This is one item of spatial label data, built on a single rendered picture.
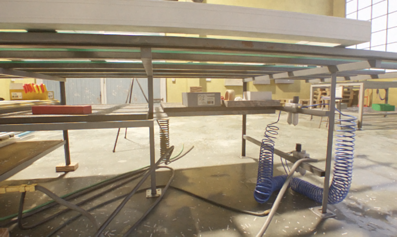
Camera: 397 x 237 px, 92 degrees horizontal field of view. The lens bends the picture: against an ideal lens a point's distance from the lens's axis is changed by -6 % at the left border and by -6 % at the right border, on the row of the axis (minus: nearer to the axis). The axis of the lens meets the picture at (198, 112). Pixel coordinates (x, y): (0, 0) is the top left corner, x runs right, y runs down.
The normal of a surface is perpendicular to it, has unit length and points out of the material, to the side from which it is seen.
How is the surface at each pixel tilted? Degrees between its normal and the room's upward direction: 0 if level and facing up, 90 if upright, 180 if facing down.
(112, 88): 90
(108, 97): 90
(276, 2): 90
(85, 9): 90
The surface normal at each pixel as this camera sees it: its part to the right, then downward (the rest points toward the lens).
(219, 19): 0.19, 0.10
